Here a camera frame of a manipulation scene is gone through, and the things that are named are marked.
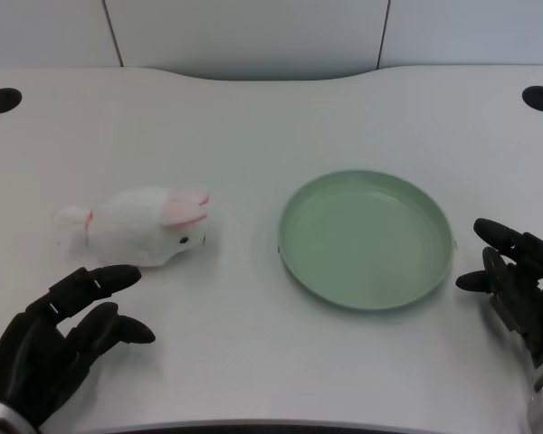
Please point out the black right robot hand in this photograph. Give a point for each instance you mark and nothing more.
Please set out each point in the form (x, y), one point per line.
(520, 289)

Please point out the green round plate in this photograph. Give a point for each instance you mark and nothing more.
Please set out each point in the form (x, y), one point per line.
(365, 239)

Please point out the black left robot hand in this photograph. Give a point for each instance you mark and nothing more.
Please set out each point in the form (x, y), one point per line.
(40, 334)

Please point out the white rabbit doll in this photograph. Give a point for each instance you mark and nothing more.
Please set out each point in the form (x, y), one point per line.
(136, 226)

